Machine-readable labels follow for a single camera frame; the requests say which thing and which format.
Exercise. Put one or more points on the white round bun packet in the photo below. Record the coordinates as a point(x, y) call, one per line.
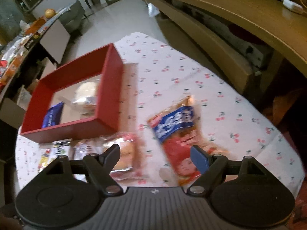
point(84, 95)

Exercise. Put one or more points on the red cardboard box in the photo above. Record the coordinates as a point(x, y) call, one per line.
point(110, 88)

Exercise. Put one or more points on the clear bread packet red label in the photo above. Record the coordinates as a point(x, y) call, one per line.
point(127, 151)

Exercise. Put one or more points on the clear snack packet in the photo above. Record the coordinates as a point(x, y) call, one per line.
point(81, 148)

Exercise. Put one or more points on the open white cardboard box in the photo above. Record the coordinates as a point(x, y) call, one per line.
point(33, 85)

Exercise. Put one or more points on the dark blue snack packet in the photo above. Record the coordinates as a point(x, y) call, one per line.
point(53, 117)

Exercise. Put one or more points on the grey sofa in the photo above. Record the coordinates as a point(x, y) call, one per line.
point(72, 16)

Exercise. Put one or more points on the clear plastic bag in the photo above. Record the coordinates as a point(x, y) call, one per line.
point(152, 10)

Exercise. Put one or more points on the red and blue snack packet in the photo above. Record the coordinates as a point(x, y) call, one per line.
point(172, 129)

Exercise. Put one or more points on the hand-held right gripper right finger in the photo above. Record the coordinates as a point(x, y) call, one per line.
point(199, 158)

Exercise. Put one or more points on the cherry print tablecloth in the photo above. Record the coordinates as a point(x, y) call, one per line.
point(179, 76)

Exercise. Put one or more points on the small white device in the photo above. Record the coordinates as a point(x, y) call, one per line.
point(292, 6)

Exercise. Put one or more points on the white green wafer packet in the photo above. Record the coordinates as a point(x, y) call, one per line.
point(49, 157)

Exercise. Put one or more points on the dark coffee table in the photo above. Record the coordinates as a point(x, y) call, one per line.
point(54, 40)

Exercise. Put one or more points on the white plastic bag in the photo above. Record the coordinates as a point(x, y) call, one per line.
point(24, 25)

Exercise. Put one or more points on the white storage box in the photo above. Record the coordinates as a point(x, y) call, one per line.
point(22, 97)

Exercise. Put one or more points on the long black box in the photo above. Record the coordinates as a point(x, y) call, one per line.
point(32, 42)

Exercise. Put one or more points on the yellow pomelo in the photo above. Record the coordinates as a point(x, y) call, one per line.
point(50, 13)

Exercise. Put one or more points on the orange plastic basket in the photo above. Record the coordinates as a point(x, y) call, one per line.
point(36, 26)

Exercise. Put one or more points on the wooden television cabinet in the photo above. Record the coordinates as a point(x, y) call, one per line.
point(215, 9)

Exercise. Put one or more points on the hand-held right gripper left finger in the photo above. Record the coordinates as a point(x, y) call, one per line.
point(112, 155)

